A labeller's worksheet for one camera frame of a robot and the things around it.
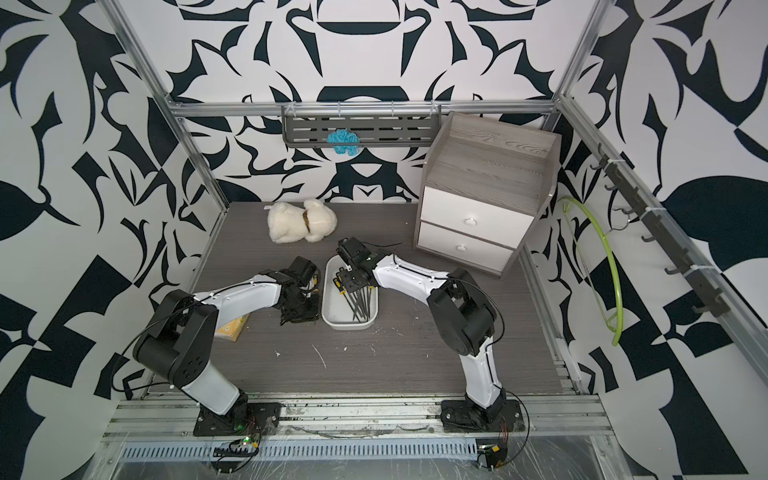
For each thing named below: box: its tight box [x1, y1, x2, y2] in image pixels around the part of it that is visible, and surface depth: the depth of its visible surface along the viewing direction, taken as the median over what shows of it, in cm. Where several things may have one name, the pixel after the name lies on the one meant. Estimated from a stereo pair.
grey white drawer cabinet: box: [414, 111, 562, 277], surface depth 89 cm
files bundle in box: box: [333, 267, 374, 323], surface depth 96 cm
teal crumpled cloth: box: [326, 128, 360, 156], surface depth 93 cm
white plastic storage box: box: [321, 254, 379, 331], surface depth 94 cm
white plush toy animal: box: [264, 199, 337, 243], surface depth 105 cm
